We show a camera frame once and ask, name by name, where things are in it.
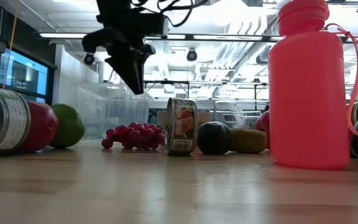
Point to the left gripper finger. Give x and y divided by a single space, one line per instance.
132 74

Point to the red grape bunch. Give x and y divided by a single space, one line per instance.
135 137

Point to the tuna can photo label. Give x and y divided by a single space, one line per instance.
182 127

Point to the green apple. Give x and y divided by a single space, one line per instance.
68 126

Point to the dark red apple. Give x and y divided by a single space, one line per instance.
42 126

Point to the silver can white label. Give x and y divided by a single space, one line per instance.
2 121

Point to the tall clear plastic bin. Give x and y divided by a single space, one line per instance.
95 109

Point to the clear bin with cans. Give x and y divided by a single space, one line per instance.
161 119

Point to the long ceiling light bar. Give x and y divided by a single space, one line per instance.
64 35

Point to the dark framed window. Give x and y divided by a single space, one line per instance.
23 74

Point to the short clear plastic bin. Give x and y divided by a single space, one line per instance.
238 115

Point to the brown kiwi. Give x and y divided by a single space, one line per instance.
249 141

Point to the black ceiling spot camera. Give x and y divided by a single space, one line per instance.
89 59
191 55

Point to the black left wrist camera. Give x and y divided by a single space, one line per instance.
154 25

